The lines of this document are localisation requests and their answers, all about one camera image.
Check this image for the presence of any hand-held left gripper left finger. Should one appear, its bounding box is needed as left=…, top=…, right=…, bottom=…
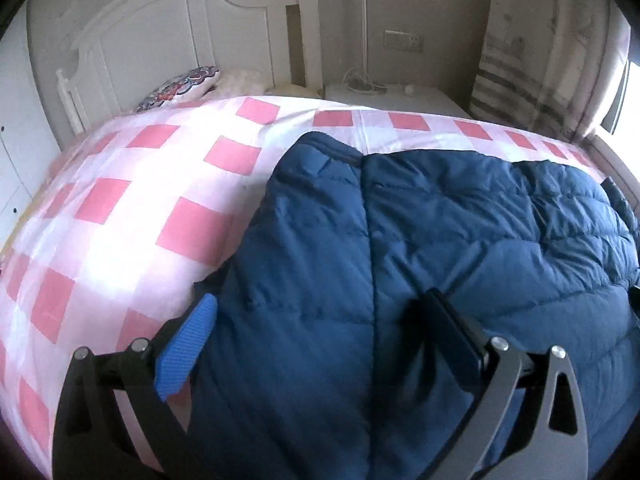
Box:
left=52, top=294, right=219, bottom=480

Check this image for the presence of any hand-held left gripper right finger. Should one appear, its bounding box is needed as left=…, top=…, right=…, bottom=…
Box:
left=412, top=287, right=588, bottom=480

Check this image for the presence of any blue puffer jacket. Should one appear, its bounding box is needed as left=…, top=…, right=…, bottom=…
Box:
left=187, top=131, right=640, bottom=480

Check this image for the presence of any pink white checked blanket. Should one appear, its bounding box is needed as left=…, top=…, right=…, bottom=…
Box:
left=0, top=95, right=618, bottom=466

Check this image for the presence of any white nightstand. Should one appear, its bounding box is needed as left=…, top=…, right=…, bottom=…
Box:
left=325, top=84, right=471, bottom=120

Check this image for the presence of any brown wooden window ledge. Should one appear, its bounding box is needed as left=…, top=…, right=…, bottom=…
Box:
left=584, top=132, right=640, bottom=196

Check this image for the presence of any patterned round pillow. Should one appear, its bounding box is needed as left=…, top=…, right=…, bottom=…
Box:
left=136, top=65, right=222, bottom=113

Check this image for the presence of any cream pillow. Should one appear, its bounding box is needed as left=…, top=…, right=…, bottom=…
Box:
left=210, top=69, right=268, bottom=101

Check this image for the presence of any white wardrobe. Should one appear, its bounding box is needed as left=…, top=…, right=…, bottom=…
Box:
left=0, top=15, right=63, bottom=251

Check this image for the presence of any printed curtain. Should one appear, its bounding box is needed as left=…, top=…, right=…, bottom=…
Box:
left=470, top=0, right=631, bottom=143

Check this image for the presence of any white pole lamp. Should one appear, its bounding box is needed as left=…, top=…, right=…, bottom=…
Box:
left=342, top=0, right=388, bottom=95

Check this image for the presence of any white wooden headboard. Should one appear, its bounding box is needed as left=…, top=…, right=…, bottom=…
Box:
left=55, top=0, right=323, bottom=136

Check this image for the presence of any dark window frame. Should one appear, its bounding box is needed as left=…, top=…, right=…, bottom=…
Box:
left=600, top=55, right=640, bottom=136

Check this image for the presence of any wall socket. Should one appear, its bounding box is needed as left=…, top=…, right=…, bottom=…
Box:
left=384, top=30, right=425, bottom=55

